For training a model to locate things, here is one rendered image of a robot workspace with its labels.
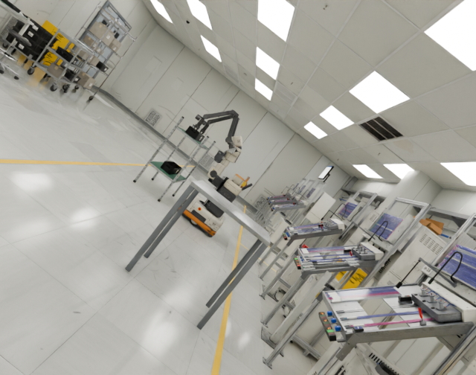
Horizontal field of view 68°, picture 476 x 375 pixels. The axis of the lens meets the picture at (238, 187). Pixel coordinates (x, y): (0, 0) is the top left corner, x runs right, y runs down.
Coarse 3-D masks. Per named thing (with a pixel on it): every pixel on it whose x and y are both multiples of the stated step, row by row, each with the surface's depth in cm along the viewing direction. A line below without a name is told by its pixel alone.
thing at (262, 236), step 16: (208, 192) 256; (176, 208) 250; (224, 208) 248; (160, 224) 252; (240, 224) 248; (256, 224) 283; (160, 240) 294; (144, 256) 295; (256, 256) 248; (240, 272) 249; (224, 288) 292; (208, 304) 293; (208, 320) 252
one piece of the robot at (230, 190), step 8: (224, 176) 515; (248, 176) 516; (224, 184) 491; (232, 184) 490; (224, 192) 491; (232, 192) 491; (208, 200) 513; (232, 200) 491; (208, 208) 493; (216, 208) 492; (216, 216) 494
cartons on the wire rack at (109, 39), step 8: (96, 24) 734; (96, 32) 734; (104, 32) 733; (104, 40) 750; (112, 40) 788; (112, 48) 800; (80, 56) 730; (88, 56) 743; (96, 64) 787; (80, 72) 793; (80, 80) 795; (88, 80) 797; (88, 88) 822
